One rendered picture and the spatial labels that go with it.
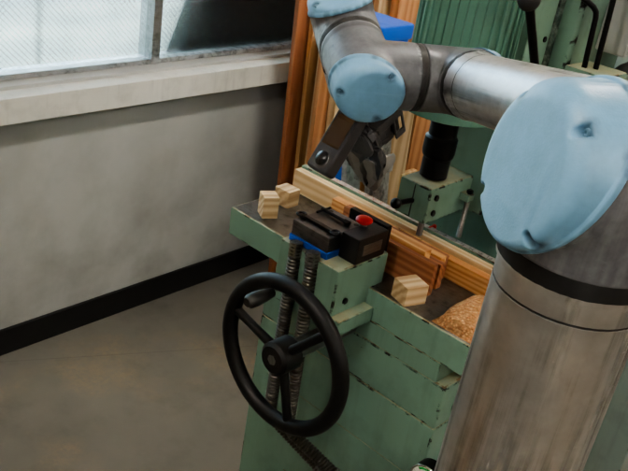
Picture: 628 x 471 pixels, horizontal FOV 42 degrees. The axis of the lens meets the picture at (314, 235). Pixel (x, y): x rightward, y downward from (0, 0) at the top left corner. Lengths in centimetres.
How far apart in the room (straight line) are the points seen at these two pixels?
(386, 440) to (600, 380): 98
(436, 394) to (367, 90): 60
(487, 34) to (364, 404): 70
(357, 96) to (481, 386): 53
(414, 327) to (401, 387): 13
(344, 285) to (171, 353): 144
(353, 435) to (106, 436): 101
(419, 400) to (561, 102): 100
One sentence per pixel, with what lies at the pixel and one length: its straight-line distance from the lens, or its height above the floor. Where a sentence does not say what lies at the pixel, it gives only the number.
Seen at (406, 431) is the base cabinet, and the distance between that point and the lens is 153.
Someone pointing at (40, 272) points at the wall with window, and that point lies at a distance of 269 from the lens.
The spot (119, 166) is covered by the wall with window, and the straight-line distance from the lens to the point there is 269.
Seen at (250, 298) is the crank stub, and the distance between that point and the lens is 132.
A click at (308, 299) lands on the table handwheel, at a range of 130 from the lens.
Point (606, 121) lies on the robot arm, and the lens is 53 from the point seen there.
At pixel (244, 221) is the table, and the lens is 166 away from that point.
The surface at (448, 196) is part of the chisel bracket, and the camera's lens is 153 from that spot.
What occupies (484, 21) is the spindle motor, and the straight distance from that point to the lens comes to 137.
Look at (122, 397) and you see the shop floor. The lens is 258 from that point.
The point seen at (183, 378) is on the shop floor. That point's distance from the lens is 267.
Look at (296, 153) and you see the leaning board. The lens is 297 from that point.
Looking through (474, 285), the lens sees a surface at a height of 92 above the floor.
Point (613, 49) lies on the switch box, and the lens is 163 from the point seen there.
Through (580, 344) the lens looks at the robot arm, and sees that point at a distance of 59.
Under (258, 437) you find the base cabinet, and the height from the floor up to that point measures 42.
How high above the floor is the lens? 161
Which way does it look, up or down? 26 degrees down
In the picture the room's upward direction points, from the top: 10 degrees clockwise
